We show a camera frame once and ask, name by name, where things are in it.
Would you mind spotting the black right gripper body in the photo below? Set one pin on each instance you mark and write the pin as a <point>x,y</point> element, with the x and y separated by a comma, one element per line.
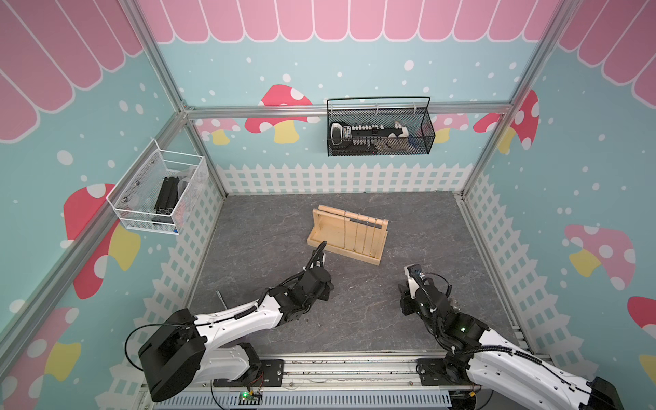
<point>408,305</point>

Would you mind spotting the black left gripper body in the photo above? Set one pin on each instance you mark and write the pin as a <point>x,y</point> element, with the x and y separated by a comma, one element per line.
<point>325,294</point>

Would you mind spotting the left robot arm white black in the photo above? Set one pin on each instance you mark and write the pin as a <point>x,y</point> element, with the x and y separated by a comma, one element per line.
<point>189,349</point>

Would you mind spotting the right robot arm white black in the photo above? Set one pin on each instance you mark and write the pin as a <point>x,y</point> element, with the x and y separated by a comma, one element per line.
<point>478,354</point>

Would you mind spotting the wooden jewelry display stand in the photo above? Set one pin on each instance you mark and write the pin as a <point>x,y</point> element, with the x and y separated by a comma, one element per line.
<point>355,236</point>

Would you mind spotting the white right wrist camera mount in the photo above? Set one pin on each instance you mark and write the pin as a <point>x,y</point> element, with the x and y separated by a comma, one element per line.
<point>415,275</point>

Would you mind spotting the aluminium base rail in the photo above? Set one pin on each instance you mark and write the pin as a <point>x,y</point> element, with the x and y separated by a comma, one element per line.
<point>384,380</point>

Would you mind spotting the black wire mesh basket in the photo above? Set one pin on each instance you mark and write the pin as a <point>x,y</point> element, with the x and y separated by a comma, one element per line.
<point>377,126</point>

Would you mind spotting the white wire basket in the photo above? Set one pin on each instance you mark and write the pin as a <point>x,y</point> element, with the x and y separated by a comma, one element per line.
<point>160,191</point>

